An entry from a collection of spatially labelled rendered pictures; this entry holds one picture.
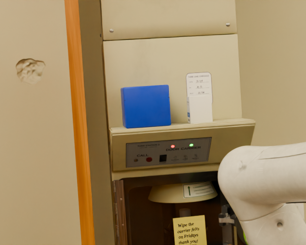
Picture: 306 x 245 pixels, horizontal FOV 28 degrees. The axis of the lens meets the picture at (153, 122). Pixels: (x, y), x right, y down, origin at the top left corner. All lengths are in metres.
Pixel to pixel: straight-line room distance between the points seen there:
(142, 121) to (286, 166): 0.48
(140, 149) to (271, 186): 0.47
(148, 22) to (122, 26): 0.06
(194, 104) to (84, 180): 0.29
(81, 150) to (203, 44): 0.38
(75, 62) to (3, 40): 0.57
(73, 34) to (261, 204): 0.57
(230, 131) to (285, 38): 0.67
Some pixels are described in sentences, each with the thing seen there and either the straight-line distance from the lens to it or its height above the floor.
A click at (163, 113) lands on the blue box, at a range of 1.33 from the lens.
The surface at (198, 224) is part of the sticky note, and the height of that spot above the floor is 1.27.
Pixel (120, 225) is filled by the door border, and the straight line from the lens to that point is 1.44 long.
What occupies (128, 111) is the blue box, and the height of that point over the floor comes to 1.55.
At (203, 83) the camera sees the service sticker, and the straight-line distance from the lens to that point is 1.45.
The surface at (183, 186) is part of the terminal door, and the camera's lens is 1.44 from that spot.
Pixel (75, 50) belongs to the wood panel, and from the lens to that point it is 1.33.
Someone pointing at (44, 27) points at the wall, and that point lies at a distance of 1.87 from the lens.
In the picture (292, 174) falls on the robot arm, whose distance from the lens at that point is 0.91.
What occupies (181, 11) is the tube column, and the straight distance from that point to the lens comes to 1.45.
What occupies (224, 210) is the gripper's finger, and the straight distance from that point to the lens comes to 1.34.
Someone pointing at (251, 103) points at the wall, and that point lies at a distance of 1.93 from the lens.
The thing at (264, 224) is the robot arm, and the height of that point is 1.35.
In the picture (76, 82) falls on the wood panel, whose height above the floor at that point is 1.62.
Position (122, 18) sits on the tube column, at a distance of 1.43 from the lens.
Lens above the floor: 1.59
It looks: 3 degrees down
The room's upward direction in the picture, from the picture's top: 4 degrees counter-clockwise
